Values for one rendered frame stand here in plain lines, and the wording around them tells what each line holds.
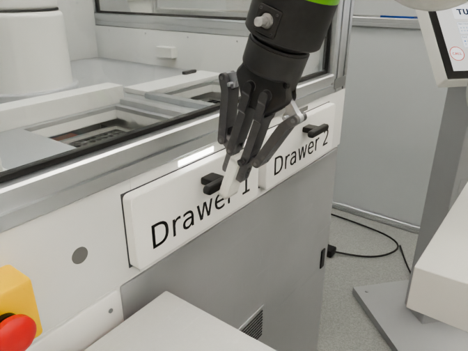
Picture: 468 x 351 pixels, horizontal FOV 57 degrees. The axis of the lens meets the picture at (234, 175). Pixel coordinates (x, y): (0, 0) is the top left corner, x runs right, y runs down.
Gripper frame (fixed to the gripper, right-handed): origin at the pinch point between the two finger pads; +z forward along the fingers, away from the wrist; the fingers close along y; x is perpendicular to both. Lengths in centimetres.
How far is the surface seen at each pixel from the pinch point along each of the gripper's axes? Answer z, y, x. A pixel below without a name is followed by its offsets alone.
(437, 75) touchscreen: -7, 7, 76
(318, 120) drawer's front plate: 3.2, -4.5, 37.5
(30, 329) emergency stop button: 4.1, 1.7, -31.8
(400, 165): 61, 2, 166
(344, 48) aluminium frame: -9, -11, 52
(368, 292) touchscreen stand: 86, 24, 100
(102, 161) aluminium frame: -3.3, -8.4, -16.9
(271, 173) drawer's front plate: 9.0, -2.4, 18.8
